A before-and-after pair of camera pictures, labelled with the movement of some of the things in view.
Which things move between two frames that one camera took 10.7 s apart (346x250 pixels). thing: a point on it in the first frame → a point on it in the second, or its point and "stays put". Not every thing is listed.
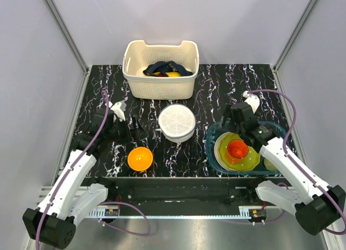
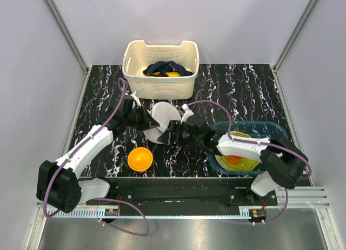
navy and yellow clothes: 167,69 stays put
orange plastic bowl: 140,159 stays put
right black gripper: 227,113 → 174,126
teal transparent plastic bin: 217,129 stays put
